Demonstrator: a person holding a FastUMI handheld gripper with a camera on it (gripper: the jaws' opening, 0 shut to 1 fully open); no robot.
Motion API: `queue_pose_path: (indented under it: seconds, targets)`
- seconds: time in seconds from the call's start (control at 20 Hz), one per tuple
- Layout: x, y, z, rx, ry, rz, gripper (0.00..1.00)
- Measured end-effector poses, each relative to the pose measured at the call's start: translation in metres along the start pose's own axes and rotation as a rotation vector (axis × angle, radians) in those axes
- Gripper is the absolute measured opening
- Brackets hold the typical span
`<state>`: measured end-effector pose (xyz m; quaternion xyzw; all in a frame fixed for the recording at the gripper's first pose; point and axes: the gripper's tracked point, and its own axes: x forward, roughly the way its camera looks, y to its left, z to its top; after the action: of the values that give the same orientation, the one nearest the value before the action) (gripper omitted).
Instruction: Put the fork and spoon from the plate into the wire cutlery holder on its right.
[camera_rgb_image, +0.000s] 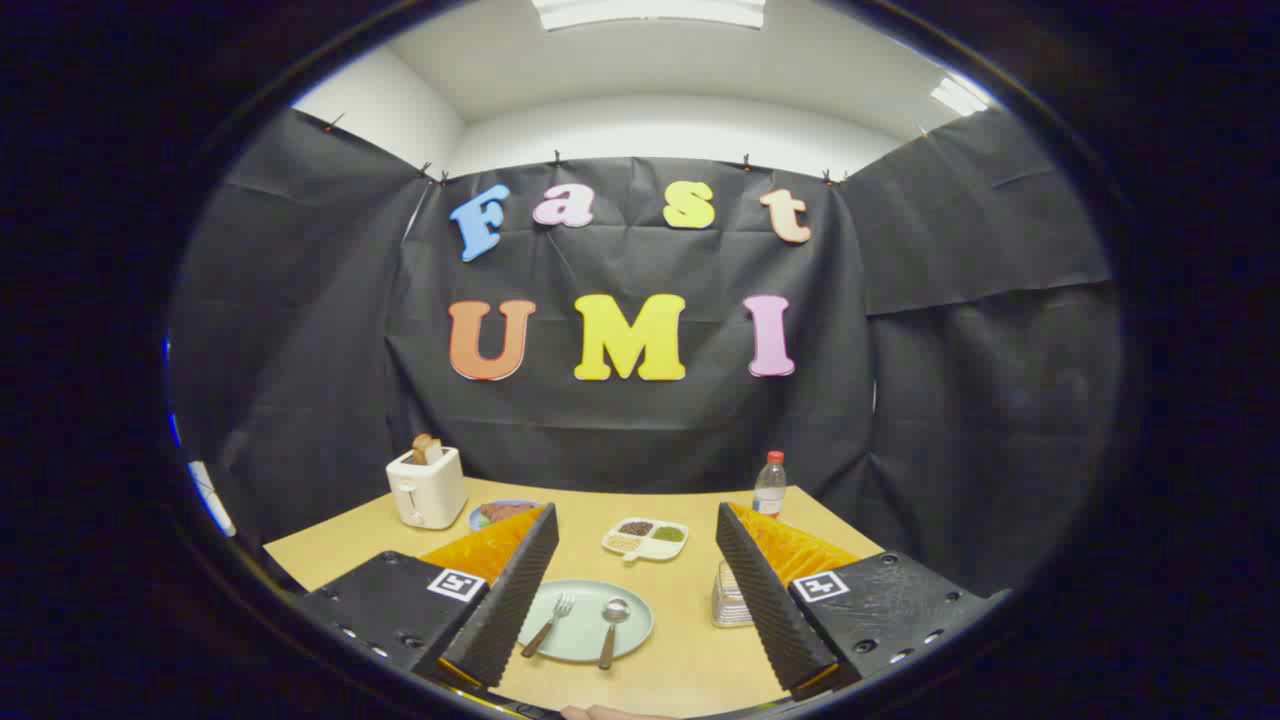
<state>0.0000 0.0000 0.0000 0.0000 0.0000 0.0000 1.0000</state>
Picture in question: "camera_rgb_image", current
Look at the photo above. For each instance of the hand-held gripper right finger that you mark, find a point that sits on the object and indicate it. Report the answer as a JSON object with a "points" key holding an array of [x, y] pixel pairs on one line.
{"points": [[765, 610]]}

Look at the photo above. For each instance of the blue plate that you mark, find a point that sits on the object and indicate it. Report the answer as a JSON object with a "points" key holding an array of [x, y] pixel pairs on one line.
{"points": [[478, 520]]}

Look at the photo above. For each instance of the meat and vegetable food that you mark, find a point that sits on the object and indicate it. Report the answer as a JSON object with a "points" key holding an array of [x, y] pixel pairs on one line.
{"points": [[505, 511]]}

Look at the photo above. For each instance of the small ceiling light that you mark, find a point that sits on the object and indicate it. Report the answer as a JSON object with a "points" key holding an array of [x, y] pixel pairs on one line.
{"points": [[958, 97]]}

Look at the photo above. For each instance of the clear water bottle red cap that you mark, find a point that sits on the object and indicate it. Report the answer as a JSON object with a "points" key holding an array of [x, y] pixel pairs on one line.
{"points": [[769, 490]]}

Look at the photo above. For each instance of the pale green plate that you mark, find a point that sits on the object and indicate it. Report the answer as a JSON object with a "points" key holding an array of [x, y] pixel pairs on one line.
{"points": [[580, 640]]}

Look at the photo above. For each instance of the white divided dish with beans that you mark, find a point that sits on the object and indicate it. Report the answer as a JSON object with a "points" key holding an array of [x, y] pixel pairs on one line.
{"points": [[646, 538]]}

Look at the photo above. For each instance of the long ceiling light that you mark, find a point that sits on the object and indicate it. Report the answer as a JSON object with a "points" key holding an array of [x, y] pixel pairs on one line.
{"points": [[650, 10]]}

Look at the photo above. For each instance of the brown bread slice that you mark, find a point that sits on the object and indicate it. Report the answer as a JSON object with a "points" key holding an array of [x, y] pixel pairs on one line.
{"points": [[426, 448]]}

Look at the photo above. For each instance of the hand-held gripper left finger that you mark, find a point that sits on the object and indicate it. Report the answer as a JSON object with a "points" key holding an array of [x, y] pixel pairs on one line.
{"points": [[500, 610]]}

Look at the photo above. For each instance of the white toaster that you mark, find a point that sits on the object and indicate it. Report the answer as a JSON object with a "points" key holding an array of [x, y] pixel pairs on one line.
{"points": [[428, 492]]}

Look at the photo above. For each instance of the black backdrop cloth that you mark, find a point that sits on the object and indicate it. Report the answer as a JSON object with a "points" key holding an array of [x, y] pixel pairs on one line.
{"points": [[620, 430]]}

